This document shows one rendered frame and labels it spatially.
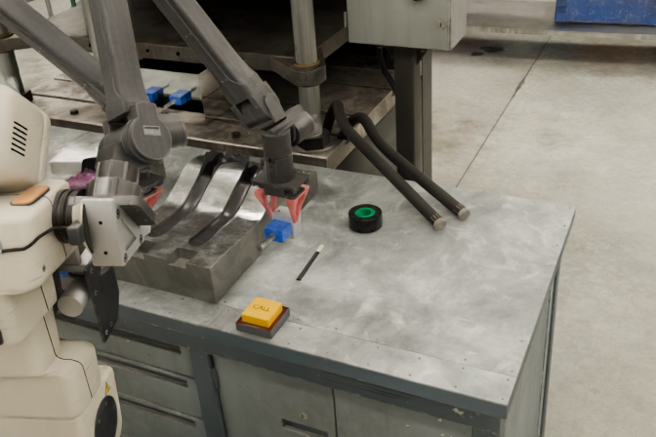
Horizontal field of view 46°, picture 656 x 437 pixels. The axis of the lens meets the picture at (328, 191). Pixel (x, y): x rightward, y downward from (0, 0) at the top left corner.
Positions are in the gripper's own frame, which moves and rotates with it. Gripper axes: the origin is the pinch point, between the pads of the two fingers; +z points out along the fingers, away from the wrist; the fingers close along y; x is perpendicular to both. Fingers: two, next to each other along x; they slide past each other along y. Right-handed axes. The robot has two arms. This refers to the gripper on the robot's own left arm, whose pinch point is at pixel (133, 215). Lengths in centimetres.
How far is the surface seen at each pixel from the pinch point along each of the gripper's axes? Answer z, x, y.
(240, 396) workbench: 37.5, -3.9, -27.6
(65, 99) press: 20, -85, 96
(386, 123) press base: 8, -118, -12
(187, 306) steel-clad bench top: 15.4, 1.9, -16.0
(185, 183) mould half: 2.9, -25.1, 4.2
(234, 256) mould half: 6.7, -9.0, -19.9
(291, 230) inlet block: -2.3, -11.7, -31.1
